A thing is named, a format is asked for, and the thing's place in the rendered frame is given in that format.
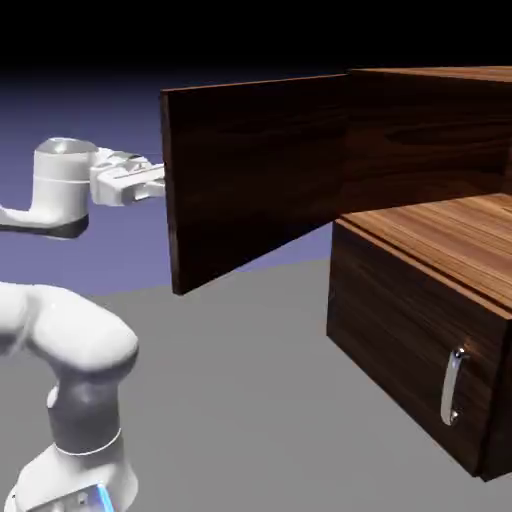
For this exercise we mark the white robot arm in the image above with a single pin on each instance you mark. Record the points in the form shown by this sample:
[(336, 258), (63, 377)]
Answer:
[(76, 344)]

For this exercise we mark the dark wood cabinet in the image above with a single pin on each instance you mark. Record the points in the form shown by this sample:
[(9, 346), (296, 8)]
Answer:
[(432, 132)]

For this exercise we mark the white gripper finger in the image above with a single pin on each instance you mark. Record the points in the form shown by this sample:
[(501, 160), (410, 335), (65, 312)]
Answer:
[(150, 192), (156, 172)]

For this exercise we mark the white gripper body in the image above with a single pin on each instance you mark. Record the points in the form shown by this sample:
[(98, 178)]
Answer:
[(114, 188)]

